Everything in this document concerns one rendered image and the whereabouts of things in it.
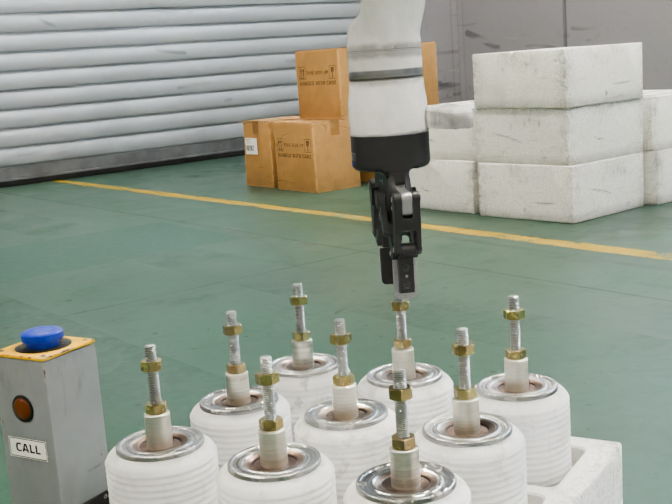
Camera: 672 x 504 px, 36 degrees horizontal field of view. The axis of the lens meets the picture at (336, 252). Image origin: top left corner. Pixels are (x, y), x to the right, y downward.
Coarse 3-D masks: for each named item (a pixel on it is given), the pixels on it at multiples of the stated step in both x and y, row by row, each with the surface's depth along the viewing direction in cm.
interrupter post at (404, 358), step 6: (396, 348) 104; (408, 348) 103; (396, 354) 103; (402, 354) 103; (408, 354) 103; (396, 360) 103; (402, 360) 103; (408, 360) 103; (396, 366) 103; (402, 366) 103; (408, 366) 103; (414, 366) 104; (408, 372) 103; (414, 372) 104; (408, 378) 103
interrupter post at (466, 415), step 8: (456, 400) 87; (464, 400) 87; (472, 400) 87; (456, 408) 87; (464, 408) 87; (472, 408) 87; (456, 416) 88; (464, 416) 87; (472, 416) 87; (456, 424) 88; (464, 424) 87; (472, 424) 87; (456, 432) 88; (464, 432) 87; (472, 432) 87
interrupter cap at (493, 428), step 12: (432, 420) 90; (444, 420) 90; (480, 420) 90; (492, 420) 90; (504, 420) 89; (432, 432) 88; (444, 432) 88; (480, 432) 88; (492, 432) 87; (504, 432) 86; (444, 444) 86; (456, 444) 85; (468, 444) 85; (480, 444) 85
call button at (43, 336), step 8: (32, 328) 102; (40, 328) 102; (48, 328) 102; (56, 328) 101; (24, 336) 100; (32, 336) 99; (40, 336) 99; (48, 336) 100; (56, 336) 100; (32, 344) 100; (40, 344) 100; (48, 344) 100; (56, 344) 101
